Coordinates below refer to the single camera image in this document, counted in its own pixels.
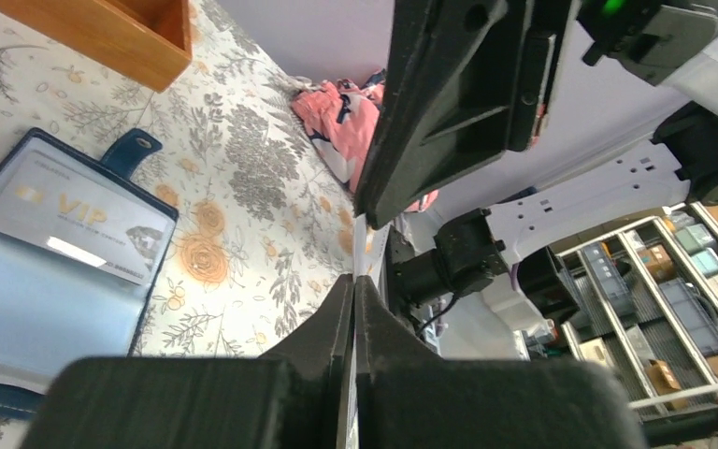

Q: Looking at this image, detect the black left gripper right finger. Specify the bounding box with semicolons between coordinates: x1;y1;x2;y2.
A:
353;276;647;448

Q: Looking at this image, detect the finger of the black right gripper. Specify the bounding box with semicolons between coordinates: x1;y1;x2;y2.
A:
354;1;576;228

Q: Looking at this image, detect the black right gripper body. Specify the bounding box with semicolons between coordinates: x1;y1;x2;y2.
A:
532;0;718;150

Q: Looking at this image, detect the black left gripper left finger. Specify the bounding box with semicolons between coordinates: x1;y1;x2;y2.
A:
22;275;354;448

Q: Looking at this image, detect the navy blue card holder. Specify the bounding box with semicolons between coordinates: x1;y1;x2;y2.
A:
0;128;179;420

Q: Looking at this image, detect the wooden compartment tray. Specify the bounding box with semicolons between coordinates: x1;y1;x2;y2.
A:
0;0;193;93

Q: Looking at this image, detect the silver credit card with chip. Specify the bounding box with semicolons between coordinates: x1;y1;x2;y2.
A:
0;150;172;285

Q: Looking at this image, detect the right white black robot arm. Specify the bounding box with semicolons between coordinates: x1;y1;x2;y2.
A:
354;1;718;333

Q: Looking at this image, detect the pink floral cloth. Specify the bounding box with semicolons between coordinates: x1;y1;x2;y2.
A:
291;69;440;215

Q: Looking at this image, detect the metal storage shelf rack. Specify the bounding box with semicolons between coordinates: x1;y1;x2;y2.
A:
555;203;718;448

